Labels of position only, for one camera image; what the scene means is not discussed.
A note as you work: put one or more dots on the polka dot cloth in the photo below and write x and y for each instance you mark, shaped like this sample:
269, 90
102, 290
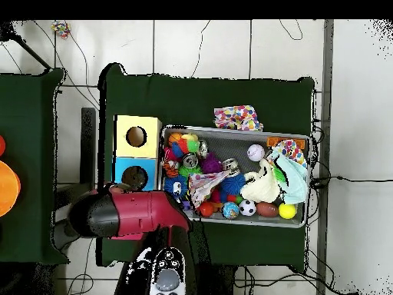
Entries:
206, 183
238, 118
290, 149

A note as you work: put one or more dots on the blue spiky ball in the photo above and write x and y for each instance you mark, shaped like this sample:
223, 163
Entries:
232, 184
174, 185

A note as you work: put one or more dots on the white knitted cloth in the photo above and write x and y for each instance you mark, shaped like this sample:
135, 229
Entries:
264, 185

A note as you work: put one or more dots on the mint green knitted cloth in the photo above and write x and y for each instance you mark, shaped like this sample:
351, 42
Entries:
295, 181

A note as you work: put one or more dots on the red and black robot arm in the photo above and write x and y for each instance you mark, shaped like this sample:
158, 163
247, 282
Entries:
141, 212

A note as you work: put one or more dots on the wooden box with three holes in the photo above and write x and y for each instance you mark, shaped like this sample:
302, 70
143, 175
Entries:
150, 144

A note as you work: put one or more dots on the purple spiky ball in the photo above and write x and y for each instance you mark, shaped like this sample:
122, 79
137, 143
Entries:
212, 163

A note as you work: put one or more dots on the rainbow spiky caterpillar toy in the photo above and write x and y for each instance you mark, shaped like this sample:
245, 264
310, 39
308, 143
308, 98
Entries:
181, 145

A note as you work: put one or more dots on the orange striped tiger toy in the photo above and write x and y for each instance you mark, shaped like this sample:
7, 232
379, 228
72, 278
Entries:
169, 167

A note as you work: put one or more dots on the small red ball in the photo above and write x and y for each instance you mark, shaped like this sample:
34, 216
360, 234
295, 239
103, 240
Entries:
207, 209

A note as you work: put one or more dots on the small globe print ball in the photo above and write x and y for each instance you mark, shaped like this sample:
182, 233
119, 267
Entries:
231, 210

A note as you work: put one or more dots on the small white baseball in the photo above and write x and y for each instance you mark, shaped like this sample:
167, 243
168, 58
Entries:
255, 152

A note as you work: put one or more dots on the small soccer ball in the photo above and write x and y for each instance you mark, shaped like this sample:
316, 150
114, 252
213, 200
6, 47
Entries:
247, 208

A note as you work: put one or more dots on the small brown football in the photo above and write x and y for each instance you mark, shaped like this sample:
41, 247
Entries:
267, 209

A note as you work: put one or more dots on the smooth yellow ball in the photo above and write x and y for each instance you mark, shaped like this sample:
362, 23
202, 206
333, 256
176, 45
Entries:
287, 211

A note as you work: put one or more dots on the green cloth side table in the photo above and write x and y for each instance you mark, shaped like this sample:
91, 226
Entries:
31, 123

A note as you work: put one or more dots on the orange round object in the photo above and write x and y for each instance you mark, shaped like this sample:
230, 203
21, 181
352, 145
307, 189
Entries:
7, 187

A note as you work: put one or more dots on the small colourful floor toy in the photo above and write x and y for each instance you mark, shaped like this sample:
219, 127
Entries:
60, 28

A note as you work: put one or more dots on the red round object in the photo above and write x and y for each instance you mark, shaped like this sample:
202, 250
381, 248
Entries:
2, 145

